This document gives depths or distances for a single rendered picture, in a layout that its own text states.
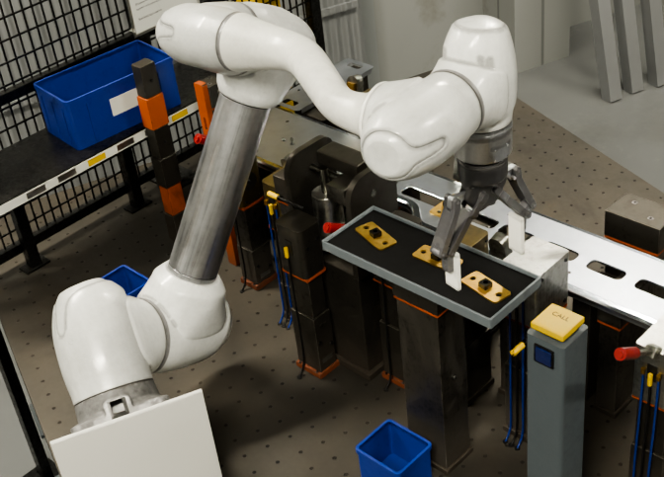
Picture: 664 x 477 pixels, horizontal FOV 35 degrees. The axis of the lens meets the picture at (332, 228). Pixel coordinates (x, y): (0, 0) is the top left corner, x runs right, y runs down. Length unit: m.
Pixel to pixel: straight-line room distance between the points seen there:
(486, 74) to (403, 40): 3.42
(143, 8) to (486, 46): 1.51
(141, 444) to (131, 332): 0.21
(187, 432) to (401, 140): 0.84
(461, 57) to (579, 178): 1.44
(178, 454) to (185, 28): 0.77
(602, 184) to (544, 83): 2.06
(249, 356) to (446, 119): 1.11
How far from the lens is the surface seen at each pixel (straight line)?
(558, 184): 2.86
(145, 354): 2.04
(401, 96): 1.41
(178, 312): 2.10
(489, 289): 1.74
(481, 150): 1.55
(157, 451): 2.00
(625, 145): 4.41
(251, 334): 2.44
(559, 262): 1.90
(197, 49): 1.83
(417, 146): 1.37
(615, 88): 4.71
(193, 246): 2.08
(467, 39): 1.48
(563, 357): 1.68
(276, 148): 2.51
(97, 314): 2.02
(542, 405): 1.77
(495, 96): 1.49
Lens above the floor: 2.24
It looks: 34 degrees down
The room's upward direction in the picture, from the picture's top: 7 degrees counter-clockwise
